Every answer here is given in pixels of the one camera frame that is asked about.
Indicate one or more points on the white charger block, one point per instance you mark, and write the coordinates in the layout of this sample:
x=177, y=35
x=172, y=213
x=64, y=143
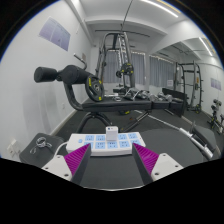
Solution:
x=112, y=134

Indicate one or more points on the small purple wall poster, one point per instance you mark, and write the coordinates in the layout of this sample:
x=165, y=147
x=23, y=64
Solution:
x=216, y=84

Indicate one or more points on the black weight plate on rack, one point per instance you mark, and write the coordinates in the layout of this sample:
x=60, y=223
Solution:
x=126, y=68

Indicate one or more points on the dumbbell storage rack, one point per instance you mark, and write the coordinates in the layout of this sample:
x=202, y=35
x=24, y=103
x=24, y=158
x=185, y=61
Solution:
x=216, y=113

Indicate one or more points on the long ceiling strip light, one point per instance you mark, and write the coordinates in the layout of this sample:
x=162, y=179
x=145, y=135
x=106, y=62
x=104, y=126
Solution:
x=160, y=6

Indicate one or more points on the grey window curtain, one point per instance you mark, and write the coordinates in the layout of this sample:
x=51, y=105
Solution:
x=138, y=66
x=161, y=71

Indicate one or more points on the black squat rack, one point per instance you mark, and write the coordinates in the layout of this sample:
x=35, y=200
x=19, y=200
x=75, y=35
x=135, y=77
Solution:
x=175, y=80

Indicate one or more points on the short ceiling strip light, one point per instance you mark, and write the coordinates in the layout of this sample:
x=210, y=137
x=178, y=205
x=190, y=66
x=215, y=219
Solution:
x=206, y=46

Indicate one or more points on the white paper sign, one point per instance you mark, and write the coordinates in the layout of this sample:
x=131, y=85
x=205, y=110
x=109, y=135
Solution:
x=170, y=83

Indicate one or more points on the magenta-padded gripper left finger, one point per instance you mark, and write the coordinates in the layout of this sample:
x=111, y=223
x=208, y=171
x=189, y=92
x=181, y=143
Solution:
x=58, y=165

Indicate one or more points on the white power strip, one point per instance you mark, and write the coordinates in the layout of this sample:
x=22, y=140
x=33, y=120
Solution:
x=100, y=145

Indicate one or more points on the large purple wall poster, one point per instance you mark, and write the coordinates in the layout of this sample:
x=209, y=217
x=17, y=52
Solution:
x=55, y=33

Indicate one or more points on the group of grey dumbbells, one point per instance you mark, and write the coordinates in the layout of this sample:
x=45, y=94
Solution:
x=153, y=96

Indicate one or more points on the white wall socket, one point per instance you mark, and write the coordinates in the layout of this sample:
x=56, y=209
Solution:
x=13, y=146

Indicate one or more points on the black yellow-marked weight plate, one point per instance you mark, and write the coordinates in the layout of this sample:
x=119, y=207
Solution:
x=90, y=88

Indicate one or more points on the black padded box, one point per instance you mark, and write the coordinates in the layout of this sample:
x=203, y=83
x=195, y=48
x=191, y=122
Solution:
x=175, y=103

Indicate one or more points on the black weight bench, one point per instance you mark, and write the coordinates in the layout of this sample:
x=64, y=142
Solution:
x=113, y=106

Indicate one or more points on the silver barbell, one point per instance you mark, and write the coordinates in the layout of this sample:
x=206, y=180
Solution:
x=200, y=146

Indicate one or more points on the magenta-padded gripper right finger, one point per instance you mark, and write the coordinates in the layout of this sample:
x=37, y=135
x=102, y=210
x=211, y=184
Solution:
x=165, y=165

